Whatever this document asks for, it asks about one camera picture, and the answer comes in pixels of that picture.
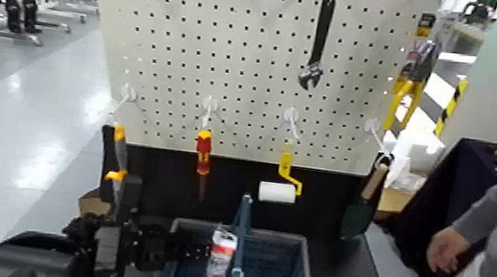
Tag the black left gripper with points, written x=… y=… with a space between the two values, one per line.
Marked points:
x=154 y=249

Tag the white red glue tube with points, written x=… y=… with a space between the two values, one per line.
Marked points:
x=221 y=250

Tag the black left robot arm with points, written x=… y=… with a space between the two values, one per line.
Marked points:
x=48 y=262

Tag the blue grey folding crate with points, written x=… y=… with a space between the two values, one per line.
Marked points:
x=299 y=269

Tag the person bare hand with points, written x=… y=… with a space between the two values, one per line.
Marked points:
x=448 y=249

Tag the black backing panel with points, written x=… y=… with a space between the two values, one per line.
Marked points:
x=234 y=176

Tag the red yellow screwdriver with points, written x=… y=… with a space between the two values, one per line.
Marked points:
x=203 y=153

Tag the brown cardboard box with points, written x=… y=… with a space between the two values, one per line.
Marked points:
x=395 y=200
x=91 y=203

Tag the white pegboard hook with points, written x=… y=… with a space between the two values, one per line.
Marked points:
x=128 y=93
x=291 y=115
x=372 y=126
x=209 y=105

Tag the beige pegboard panel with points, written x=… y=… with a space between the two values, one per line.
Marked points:
x=239 y=62

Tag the white foam blocks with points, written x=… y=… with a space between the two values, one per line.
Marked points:
x=418 y=151

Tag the black adjustable wrench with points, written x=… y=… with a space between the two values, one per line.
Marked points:
x=321 y=34

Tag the black clothed table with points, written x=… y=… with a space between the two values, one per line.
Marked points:
x=441 y=191

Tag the white metal stand base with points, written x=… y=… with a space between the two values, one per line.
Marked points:
x=4 y=33

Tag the yellow pliers in package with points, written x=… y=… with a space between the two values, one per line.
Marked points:
x=416 y=69

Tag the black kettle shaped object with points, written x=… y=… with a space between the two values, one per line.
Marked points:
x=477 y=13

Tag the yellow black striped post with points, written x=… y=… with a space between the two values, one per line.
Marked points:
x=451 y=107

